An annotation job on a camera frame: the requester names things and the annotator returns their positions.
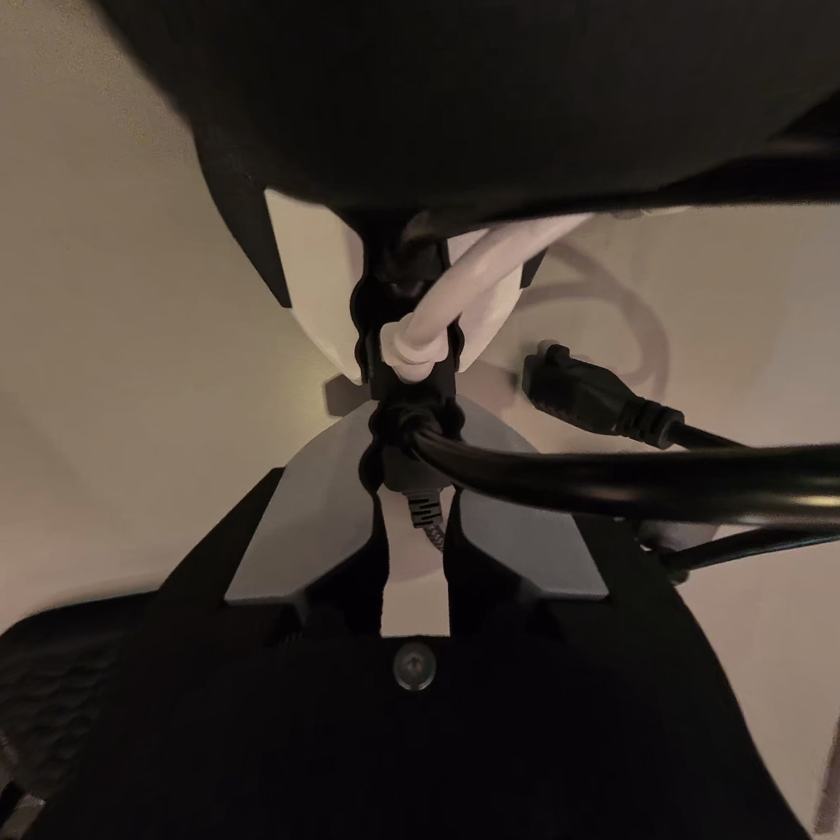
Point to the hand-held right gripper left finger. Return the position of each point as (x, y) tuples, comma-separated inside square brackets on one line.
[(308, 531)]

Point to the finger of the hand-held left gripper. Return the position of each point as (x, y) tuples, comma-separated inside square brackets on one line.
[(315, 275), (489, 331)]

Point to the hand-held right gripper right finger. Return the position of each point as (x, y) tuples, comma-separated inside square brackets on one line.
[(525, 551)]

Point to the black power strip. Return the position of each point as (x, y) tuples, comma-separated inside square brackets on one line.
[(384, 387)]

